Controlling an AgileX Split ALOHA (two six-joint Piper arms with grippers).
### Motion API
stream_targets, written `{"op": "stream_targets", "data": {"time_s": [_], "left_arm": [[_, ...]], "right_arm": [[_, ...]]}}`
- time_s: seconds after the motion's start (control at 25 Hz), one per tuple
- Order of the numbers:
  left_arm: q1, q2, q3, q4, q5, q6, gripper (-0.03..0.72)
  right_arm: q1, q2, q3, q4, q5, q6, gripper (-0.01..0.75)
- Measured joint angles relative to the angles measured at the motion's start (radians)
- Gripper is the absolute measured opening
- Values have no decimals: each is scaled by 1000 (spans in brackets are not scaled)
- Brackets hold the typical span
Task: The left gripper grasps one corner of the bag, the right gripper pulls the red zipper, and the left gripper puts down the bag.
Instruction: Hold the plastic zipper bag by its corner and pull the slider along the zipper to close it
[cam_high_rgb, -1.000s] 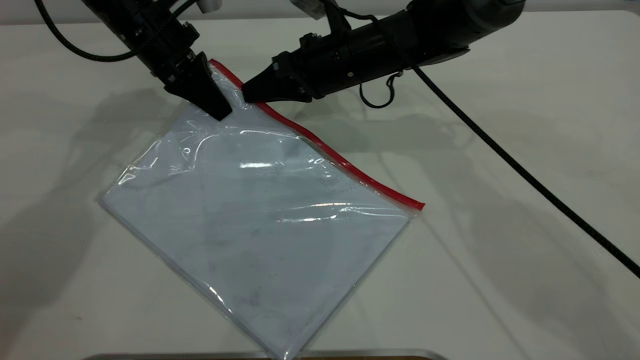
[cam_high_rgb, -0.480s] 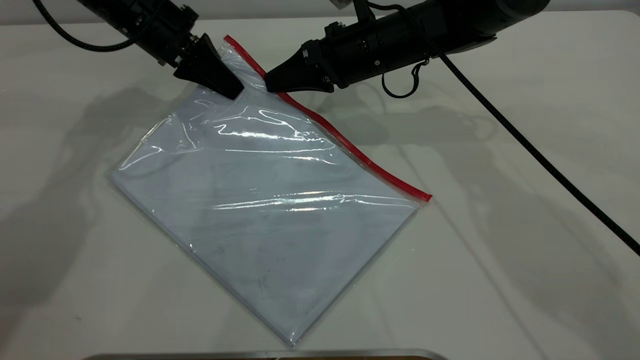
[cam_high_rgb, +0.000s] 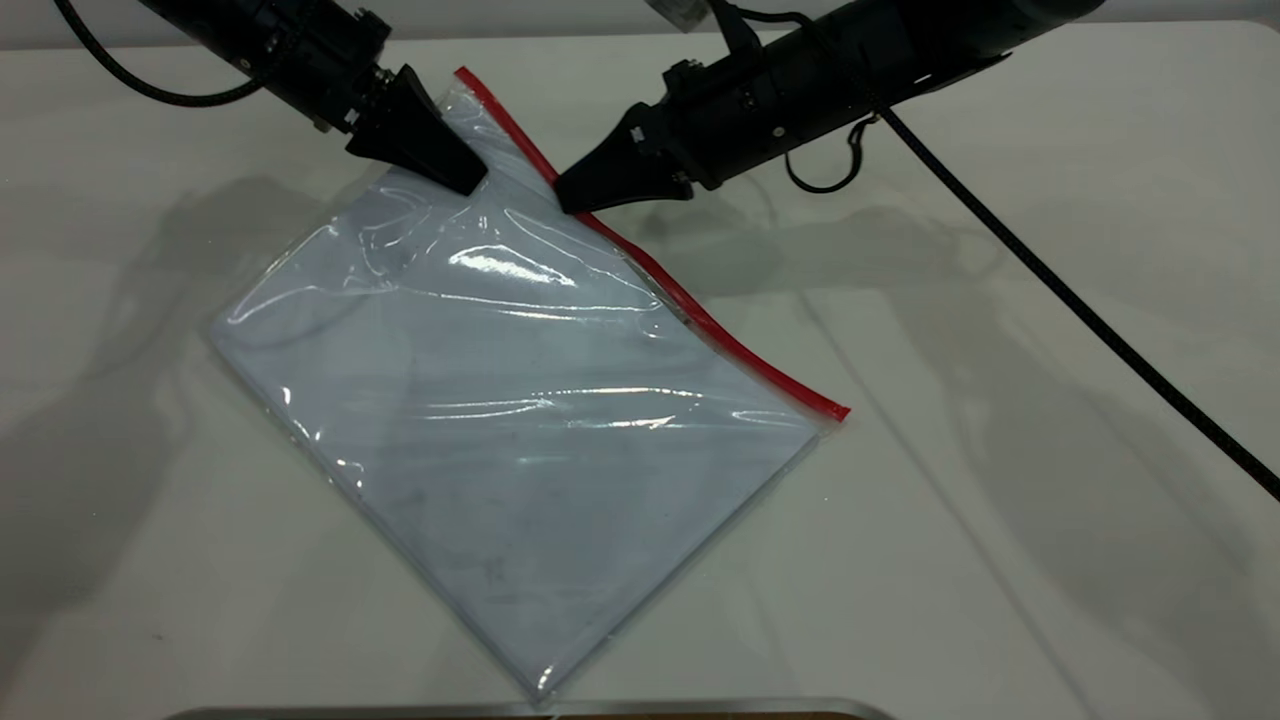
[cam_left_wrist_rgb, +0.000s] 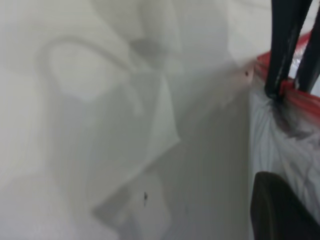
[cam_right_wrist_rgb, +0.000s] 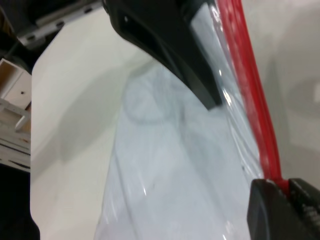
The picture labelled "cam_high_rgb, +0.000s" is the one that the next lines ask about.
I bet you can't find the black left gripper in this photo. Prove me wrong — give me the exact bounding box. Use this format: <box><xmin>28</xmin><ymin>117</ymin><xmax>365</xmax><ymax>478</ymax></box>
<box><xmin>240</xmin><ymin>8</ymin><xmax>490</xmax><ymax>197</ymax></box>

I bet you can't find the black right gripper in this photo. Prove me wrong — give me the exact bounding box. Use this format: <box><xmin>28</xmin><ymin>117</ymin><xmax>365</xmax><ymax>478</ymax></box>
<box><xmin>554</xmin><ymin>20</ymin><xmax>906</xmax><ymax>217</ymax></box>

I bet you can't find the clear plastic zip bag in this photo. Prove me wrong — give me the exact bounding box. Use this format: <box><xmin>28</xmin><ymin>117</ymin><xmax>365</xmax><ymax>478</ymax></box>
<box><xmin>208</xmin><ymin>66</ymin><xmax>852</xmax><ymax>701</ymax></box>

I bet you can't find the white paper stack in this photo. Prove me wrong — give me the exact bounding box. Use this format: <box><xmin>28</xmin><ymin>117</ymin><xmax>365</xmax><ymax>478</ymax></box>
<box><xmin>215</xmin><ymin>185</ymin><xmax>821</xmax><ymax>691</ymax></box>

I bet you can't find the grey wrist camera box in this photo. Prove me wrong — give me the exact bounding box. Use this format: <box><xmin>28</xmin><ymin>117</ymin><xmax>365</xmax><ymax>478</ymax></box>
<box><xmin>645</xmin><ymin>0</ymin><xmax>713</xmax><ymax>33</ymax></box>

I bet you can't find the thin black looped cable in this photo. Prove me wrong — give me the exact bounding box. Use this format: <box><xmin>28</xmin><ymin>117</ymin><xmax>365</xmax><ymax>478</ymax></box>
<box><xmin>784</xmin><ymin>112</ymin><xmax>883</xmax><ymax>195</ymax></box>

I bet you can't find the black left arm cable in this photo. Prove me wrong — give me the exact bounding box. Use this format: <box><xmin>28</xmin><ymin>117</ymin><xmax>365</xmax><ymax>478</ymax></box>
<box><xmin>52</xmin><ymin>0</ymin><xmax>266</xmax><ymax>109</ymax></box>

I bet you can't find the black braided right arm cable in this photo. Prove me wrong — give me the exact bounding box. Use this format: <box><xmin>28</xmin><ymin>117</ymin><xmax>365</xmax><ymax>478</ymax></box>
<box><xmin>878</xmin><ymin>108</ymin><xmax>1280</xmax><ymax>503</ymax></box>

